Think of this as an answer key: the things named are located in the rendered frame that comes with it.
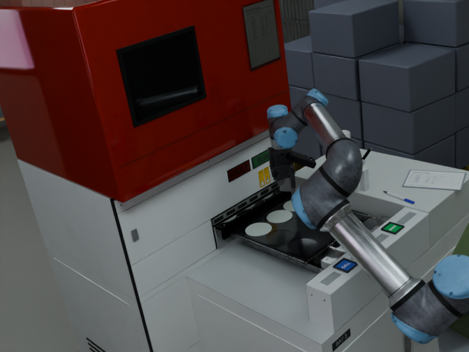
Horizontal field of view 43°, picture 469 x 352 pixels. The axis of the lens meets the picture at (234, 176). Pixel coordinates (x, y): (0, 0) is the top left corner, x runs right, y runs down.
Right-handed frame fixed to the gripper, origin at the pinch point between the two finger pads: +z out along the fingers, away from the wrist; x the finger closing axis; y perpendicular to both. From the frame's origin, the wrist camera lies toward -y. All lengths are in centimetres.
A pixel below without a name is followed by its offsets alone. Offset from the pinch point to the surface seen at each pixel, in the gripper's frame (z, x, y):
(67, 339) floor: 102, -61, 126
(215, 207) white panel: -2.8, 4.7, 30.2
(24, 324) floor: 103, -81, 155
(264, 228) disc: 8.3, 7.7, 13.5
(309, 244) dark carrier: 7.3, 24.2, 0.0
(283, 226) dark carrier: 8.3, 9.1, 6.9
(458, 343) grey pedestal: 12, 76, -30
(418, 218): 1.5, 29.6, -36.9
